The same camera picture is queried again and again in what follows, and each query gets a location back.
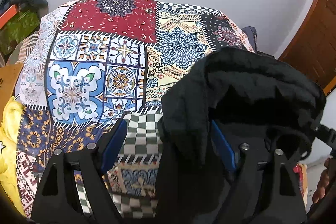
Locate brown wooden door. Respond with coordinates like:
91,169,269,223
279,0,336,95

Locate purple grey backpack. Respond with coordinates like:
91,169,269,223
241,26,257,52

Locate brown cardboard box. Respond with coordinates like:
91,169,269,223
0,63,23,120

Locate orange box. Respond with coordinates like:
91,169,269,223
0,5,19,29

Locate patchwork patterned bedspread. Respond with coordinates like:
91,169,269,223
18,0,257,223

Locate black zip hoodie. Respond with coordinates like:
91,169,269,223
155,48,326,223

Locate yellow printed garment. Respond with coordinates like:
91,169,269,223
1,96,26,217

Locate person right hand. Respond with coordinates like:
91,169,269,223
312,158,331,203

